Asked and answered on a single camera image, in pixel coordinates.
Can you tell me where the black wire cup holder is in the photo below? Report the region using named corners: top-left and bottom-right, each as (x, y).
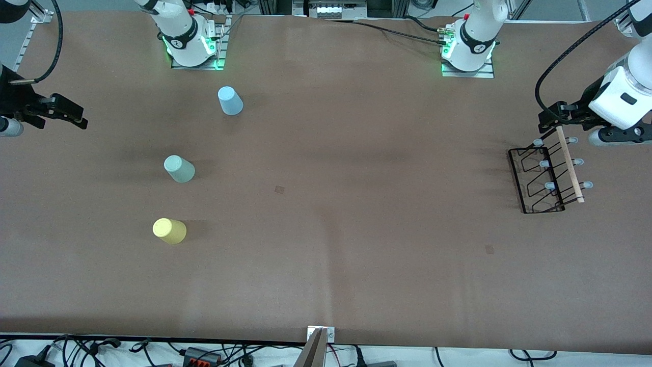
top-left (508, 126), bottom-right (594, 215)

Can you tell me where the pale green plastic cup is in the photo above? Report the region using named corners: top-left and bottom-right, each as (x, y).
top-left (164, 155), bottom-right (196, 184)

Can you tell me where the yellow plastic cup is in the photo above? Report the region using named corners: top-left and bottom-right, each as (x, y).
top-left (152, 218), bottom-right (187, 245)

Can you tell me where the light blue plastic cup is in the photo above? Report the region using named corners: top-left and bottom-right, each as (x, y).
top-left (218, 86), bottom-right (244, 116)

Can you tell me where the white socket strip with plugs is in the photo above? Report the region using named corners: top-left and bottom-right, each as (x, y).
top-left (196, 0), bottom-right (240, 16)

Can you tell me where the white power strip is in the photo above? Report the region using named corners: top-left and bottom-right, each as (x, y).
top-left (305, 0), bottom-right (368, 20)

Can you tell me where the black power adapter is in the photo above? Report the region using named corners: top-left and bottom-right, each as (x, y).
top-left (14, 354), bottom-right (56, 367)

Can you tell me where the large table cover sheet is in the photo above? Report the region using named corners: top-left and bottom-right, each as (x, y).
top-left (0, 11), bottom-right (652, 353)

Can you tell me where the orange lever connector block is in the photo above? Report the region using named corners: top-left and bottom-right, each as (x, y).
top-left (183, 347), bottom-right (223, 365)

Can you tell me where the perforated aluminium rail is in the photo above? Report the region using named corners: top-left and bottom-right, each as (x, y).
top-left (11, 21), bottom-right (37, 73)

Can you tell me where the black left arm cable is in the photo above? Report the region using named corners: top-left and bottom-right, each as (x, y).
top-left (534, 0), bottom-right (643, 125)

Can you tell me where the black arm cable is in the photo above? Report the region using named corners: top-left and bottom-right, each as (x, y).
top-left (534, 0), bottom-right (643, 125)
top-left (9, 0), bottom-right (64, 86)

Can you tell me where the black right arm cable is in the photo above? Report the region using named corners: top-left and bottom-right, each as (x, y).
top-left (9, 0), bottom-right (64, 86)

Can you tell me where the aluminium arm base plate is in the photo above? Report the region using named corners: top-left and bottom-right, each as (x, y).
top-left (171, 14), bottom-right (227, 71)
top-left (441, 55), bottom-right (496, 78)

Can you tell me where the black base power cable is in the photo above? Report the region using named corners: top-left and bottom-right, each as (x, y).
top-left (326, 17), bottom-right (454, 47)

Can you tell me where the dark equipment frame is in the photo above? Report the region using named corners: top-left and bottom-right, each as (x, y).
top-left (257, 0), bottom-right (409, 20)

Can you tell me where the black tangled cable bundle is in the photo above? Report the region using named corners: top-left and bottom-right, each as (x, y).
top-left (51, 334), bottom-right (123, 367)

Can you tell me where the thin black cable loop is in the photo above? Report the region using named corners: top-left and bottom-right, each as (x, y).
top-left (509, 349), bottom-right (557, 360)

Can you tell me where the black plug with cable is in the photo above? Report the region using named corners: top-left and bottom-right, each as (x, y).
top-left (351, 346), bottom-right (398, 367)

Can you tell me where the small grey metal bracket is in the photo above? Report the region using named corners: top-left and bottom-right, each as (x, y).
top-left (307, 326), bottom-right (336, 343)

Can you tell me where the brown slanted post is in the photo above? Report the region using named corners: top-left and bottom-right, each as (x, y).
top-left (294, 328), bottom-right (328, 367)

